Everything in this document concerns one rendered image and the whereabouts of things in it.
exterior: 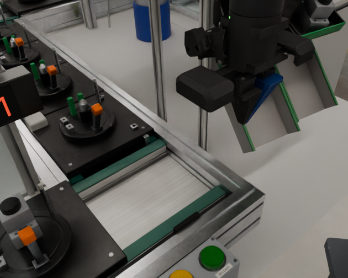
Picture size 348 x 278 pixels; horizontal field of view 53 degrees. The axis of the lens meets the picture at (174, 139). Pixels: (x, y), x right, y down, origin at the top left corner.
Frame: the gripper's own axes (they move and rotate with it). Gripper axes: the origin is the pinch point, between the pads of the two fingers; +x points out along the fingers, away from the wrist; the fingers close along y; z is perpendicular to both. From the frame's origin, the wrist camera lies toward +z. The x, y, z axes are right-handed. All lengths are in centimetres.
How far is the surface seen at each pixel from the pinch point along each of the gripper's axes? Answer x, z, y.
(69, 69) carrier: 28, 76, -5
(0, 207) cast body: 15.5, 19.8, 30.8
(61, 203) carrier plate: 28.0, 25.9, 21.2
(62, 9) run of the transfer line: 31, 137, -29
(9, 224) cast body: 17.4, 17.5, 31.0
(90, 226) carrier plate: 28.0, 17.2, 19.5
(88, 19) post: 34, 127, -37
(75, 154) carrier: 28.0, 37.4, 12.3
